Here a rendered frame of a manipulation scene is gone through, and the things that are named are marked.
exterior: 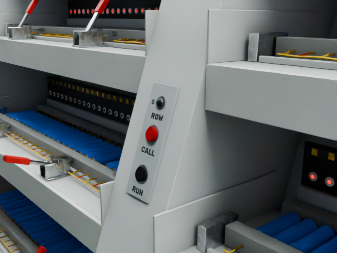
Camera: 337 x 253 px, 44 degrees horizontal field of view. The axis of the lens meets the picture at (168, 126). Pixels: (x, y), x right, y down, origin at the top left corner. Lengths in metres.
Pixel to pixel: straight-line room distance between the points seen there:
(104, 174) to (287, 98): 0.31
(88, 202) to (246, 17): 0.30
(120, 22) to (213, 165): 0.49
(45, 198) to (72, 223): 0.08
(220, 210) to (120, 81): 0.20
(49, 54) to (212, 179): 0.37
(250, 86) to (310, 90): 0.06
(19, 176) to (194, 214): 0.36
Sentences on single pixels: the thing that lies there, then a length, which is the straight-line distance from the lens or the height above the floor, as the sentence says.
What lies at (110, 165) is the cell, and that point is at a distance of 0.62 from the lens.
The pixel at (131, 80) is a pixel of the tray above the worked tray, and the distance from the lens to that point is 0.50.
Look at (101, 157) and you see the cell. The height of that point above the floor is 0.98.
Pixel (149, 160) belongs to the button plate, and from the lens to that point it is 0.43.
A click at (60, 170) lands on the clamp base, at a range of 0.64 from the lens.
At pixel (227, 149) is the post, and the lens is 0.45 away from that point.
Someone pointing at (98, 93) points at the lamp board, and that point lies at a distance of 0.83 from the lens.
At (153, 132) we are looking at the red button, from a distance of 0.43.
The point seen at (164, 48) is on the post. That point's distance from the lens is 0.45.
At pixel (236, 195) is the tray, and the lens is 0.48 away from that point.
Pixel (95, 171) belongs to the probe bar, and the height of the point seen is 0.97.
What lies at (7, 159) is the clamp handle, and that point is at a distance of 0.61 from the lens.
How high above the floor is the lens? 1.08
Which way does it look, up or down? 2 degrees down
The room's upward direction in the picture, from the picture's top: 15 degrees clockwise
